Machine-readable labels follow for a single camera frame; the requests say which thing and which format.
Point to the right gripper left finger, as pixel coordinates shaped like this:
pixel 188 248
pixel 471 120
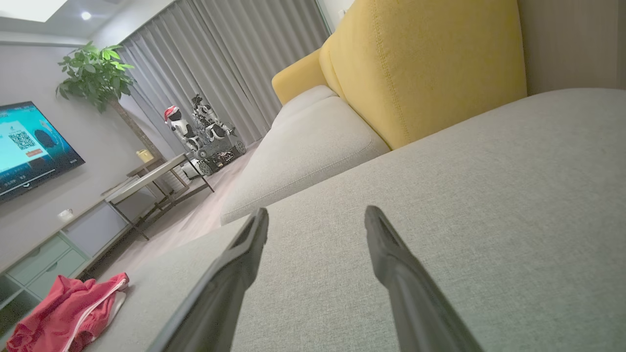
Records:
pixel 220 303

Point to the green potted tree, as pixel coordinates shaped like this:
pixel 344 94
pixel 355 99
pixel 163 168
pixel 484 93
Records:
pixel 93 73

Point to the large yellow cushion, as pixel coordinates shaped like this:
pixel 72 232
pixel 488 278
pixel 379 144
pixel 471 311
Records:
pixel 425 68

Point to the white and black toy robot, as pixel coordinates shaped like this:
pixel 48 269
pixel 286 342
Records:
pixel 210 120

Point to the red jersey with white trim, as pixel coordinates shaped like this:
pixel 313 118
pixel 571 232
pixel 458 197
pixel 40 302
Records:
pixel 93 303

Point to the red shorts with white band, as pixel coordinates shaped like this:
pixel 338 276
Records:
pixel 29 337

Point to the flat screen television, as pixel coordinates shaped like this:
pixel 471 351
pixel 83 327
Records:
pixel 29 146

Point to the bright ceiling light panel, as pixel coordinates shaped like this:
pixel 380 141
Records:
pixel 27 9

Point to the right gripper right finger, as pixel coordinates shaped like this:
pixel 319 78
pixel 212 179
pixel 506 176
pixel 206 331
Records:
pixel 415 303

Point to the coffee table with metal legs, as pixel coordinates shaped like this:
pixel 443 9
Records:
pixel 146 178

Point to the wheeled toy vehicle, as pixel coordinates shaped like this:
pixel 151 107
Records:
pixel 220 154

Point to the small yellow cushion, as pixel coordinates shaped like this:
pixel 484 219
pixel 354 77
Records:
pixel 298 78

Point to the low television cabinet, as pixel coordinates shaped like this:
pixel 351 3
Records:
pixel 93 227

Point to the toy robot with red hat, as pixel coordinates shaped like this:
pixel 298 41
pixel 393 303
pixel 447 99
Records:
pixel 180 128

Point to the grey pleated curtain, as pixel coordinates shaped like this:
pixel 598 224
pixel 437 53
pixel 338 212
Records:
pixel 220 58

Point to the small yellow jar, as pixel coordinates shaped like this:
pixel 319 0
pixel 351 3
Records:
pixel 145 156

